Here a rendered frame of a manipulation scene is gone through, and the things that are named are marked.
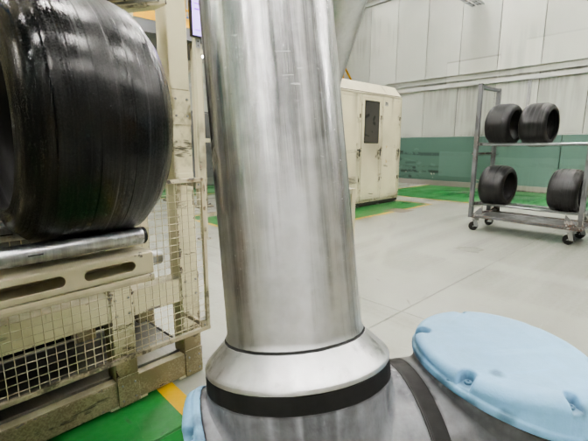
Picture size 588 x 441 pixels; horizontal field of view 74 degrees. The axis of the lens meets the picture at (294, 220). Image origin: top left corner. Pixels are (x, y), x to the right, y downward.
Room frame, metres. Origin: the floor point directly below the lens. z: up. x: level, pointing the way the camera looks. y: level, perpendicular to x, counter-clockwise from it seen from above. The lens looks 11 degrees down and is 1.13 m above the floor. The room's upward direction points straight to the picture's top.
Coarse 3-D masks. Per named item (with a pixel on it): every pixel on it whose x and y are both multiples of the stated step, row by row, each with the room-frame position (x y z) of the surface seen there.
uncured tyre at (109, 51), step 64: (0, 0) 0.82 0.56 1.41; (64, 0) 0.87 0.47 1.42; (0, 64) 1.13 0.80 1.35; (64, 64) 0.77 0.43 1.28; (128, 64) 0.87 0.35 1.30; (0, 128) 1.15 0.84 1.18; (64, 128) 0.76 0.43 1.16; (128, 128) 0.84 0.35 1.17; (0, 192) 1.00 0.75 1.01; (64, 192) 0.78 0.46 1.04; (128, 192) 0.88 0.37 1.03
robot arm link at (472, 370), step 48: (432, 336) 0.32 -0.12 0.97; (480, 336) 0.32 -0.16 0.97; (528, 336) 0.32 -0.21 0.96; (432, 384) 0.28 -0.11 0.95; (480, 384) 0.25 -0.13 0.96; (528, 384) 0.25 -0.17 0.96; (576, 384) 0.26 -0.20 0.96; (432, 432) 0.25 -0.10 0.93; (480, 432) 0.25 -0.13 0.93; (528, 432) 0.24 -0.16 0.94; (576, 432) 0.24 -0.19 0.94
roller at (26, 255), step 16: (64, 240) 0.87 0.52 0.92; (80, 240) 0.89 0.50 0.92; (96, 240) 0.91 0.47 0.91; (112, 240) 0.94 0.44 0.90; (128, 240) 0.96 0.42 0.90; (144, 240) 1.00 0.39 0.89; (0, 256) 0.77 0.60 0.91; (16, 256) 0.79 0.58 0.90; (32, 256) 0.81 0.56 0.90; (48, 256) 0.84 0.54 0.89; (64, 256) 0.86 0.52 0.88
